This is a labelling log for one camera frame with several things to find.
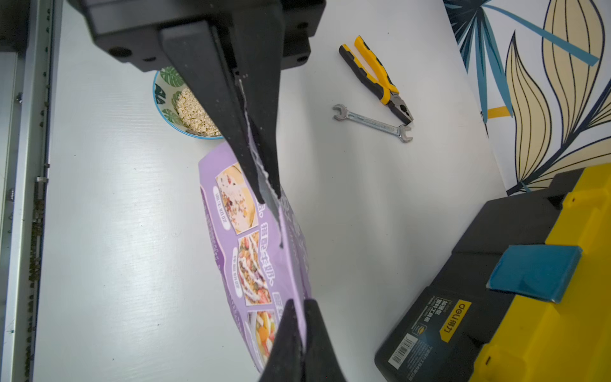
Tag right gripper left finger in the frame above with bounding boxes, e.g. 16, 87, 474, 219
159, 1, 285, 205

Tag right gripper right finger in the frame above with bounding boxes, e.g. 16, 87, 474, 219
259, 299, 346, 382

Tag purple oats bag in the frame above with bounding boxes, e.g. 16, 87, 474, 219
197, 78, 313, 373

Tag green leaf pattern bowl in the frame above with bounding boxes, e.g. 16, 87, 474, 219
153, 66, 223, 140

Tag silver open-end wrench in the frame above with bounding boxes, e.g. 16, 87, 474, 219
332, 103, 413, 143

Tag yellow black pliers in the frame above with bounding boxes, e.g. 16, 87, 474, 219
338, 36, 413, 124

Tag yellow black toolbox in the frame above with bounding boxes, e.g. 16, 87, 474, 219
375, 165, 610, 381

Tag aluminium front rail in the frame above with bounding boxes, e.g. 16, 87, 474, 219
1, 1, 63, 381

